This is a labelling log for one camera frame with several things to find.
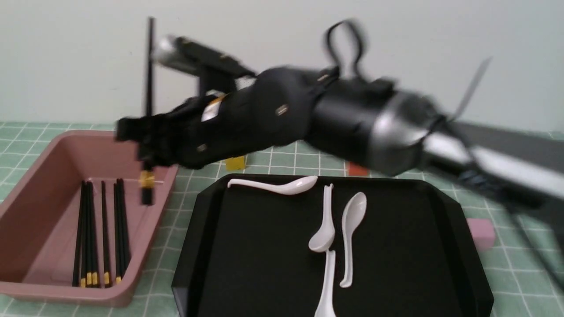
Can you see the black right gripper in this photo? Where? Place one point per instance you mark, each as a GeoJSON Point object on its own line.
{"type": "Point", "coordinates": [274, 111]}

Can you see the black chopstick gold band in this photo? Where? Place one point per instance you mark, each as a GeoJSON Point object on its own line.
{"type": "Point", "coordinates": [147, 179]}

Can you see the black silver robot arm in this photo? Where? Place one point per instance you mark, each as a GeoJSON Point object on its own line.
{"type": "Point", "coordinates": [374, 125]}

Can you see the yellow cube block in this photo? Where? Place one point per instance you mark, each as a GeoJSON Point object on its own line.
{"type": "Point", "coordinates": [235, 163]}

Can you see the white ceramic soup spoon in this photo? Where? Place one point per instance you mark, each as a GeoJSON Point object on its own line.
{"type": "Point", "coordinates": [289, 189]}
{"type": "Point", "coordinates": [322, 240]}
{"type": "Point", "coordinates": [325, 304]}
{"type": "Point", "coordinates": [352, 217]}

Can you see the orange cube block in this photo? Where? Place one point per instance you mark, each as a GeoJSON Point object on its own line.
{"type": "Point", "coordinates": [355, 170]}

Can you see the pink cube block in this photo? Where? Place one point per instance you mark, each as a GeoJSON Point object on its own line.
{"type": "Point", "coordinates": [482, 232]}

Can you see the pink plastic bin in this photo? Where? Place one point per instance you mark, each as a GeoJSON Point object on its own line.
{"type": "Point", "coordinates": [39, 219]}

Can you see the green checkered tablecloth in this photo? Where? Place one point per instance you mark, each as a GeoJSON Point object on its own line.
{"type": "Point", "coordinates": [520, 286]}

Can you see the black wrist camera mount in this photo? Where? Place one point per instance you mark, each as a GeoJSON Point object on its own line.
{"type": "Point", "coordinates": [216, 71]}

